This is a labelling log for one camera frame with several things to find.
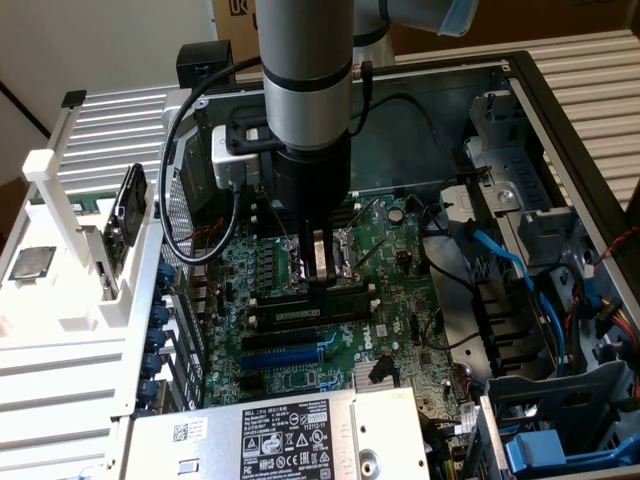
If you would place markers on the printed cardboard box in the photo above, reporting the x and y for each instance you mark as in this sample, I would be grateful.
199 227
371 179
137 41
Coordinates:
235 25

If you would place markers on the open grey PC case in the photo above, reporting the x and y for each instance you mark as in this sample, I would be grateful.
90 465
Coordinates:
425 150

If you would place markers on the green Dell motherboard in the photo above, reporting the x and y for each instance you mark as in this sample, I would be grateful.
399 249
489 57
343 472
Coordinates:
400 310

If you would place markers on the grey metal disk bay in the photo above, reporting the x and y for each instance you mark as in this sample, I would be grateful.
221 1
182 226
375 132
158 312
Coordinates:
505 165

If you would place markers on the blue slot cover clip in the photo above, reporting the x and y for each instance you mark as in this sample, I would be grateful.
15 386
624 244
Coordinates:
166 276
159 311
152 365
156 337
149 391

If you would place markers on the white plastic parts rack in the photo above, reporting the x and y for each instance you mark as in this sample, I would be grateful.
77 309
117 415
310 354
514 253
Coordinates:
75 280

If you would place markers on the green RAM stick white label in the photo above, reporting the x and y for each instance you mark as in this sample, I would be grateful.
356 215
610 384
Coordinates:
295 314

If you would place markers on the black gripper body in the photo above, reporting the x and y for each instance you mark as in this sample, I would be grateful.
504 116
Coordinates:
315 185

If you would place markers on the silver power supply unit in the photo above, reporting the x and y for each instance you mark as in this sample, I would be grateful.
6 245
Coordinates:
150 450

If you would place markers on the silver coin battery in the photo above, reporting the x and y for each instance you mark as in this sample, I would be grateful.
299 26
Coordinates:
396 215

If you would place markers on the long black expansion slot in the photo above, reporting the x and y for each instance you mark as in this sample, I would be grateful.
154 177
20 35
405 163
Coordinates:
280 341

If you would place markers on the silver CPU chip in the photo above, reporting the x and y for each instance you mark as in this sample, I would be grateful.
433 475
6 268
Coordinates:
32 262

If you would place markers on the blue expansion slot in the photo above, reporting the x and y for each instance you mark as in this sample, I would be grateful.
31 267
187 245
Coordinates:
280 359

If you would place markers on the thin metal locking lever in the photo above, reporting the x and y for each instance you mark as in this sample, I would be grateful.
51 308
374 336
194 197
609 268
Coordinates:
285 238
372 250

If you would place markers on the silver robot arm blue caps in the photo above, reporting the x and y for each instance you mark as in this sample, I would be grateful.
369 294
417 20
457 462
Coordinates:
305 75

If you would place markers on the plain brown cardboard box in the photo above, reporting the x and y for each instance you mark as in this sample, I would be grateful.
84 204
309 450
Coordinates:
550 20

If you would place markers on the silver finned heatsink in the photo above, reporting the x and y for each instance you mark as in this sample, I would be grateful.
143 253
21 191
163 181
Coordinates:
362 375

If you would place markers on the grey metal drive cage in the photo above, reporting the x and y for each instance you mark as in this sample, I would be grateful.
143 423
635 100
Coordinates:
550 400

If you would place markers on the blue plastic drive caddy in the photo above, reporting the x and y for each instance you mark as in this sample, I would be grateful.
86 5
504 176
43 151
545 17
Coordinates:
540 447

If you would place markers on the CPU socket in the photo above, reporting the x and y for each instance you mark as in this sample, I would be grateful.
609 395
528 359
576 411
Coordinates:
347 250

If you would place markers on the black box device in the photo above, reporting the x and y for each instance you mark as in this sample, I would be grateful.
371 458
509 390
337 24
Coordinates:
205 65

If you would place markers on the short black expansion slot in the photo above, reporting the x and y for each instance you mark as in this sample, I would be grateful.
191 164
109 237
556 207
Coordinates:
250 384

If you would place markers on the black RAM slot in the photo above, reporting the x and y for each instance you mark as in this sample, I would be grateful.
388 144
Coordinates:
280 299
300 326

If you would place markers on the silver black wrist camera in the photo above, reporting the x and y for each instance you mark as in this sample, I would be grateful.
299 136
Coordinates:
232 160

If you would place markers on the small black rack cap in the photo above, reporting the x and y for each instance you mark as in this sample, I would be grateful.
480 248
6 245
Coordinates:
74 98

